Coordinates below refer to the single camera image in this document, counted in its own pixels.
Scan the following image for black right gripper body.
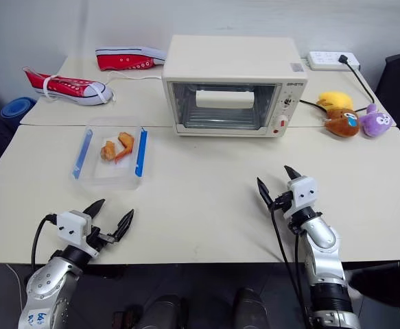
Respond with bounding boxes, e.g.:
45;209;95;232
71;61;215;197
270;190;294;215

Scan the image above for small fried chicken piece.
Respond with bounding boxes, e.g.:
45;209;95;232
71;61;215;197
100;140;117;162

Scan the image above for clear plastic container blue clips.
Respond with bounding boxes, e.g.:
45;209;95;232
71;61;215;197
70;116;150;191

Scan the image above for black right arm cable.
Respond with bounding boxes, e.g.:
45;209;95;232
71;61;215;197
270;204;311;329

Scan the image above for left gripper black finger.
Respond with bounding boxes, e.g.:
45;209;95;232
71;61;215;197
82;198;107;221
107;208;135;244

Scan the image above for white power strip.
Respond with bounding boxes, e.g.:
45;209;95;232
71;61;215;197
305;51;362;72

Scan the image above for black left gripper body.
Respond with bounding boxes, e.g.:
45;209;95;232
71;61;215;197
84;222;115;257

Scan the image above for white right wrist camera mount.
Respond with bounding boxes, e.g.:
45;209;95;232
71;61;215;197
283;175;319;219

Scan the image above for dark rounded shape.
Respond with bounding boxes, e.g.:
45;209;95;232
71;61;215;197
134;293;189;329
233;287;279;329

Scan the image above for blue container latch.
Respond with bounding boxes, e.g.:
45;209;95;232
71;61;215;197
72;128;95;180
134;127;149;178

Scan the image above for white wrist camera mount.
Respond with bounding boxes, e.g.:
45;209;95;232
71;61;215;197
283;175;319;219
56;210;97;257

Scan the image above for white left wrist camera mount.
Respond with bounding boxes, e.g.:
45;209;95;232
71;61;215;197
56;210;97;257

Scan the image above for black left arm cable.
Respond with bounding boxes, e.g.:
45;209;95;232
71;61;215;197
30;213;59;272

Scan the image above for black power cable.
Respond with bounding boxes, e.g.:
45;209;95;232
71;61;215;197
299;61;376;114

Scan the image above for cream toaster oven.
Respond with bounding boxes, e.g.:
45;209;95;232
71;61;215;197
161;34;309;139

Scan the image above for brown plush toy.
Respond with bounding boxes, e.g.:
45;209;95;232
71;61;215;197
322;107;362;138

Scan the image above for white cord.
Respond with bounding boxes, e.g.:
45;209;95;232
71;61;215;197
106;70;163;103

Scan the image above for yellow plush toy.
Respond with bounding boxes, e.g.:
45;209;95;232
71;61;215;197
316;90;354;112

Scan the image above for white plastic cylinder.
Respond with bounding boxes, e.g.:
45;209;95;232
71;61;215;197
195;89;256;110

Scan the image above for long fried chicken wing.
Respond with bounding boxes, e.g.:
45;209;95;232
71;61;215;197
114;132;137;164

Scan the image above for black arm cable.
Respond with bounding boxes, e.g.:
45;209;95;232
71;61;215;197
270;204;311;329
30;213;59;272

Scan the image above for red shoe pencil case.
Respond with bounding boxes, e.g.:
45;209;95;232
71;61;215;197
22;66;113;106
95;45;167;72

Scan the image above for purple plush toy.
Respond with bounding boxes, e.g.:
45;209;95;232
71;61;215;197
357;103;392;138

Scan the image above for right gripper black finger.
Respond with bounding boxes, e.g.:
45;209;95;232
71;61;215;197
256;176;275;210
283;165;303;182

